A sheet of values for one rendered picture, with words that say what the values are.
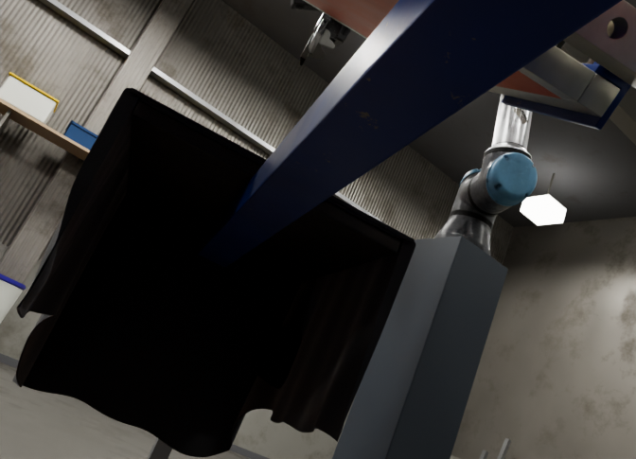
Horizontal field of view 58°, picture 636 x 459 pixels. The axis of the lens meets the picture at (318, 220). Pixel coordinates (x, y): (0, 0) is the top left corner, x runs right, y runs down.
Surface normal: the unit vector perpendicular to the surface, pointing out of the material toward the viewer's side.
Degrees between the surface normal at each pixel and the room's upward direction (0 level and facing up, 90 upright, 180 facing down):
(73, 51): 90
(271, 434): 90
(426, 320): 90
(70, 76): 90
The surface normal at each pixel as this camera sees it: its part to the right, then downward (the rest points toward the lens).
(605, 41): 0.07, 0.29
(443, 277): -0.76, -0.49
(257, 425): 0.52, -0.08
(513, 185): 0.16, -0.15
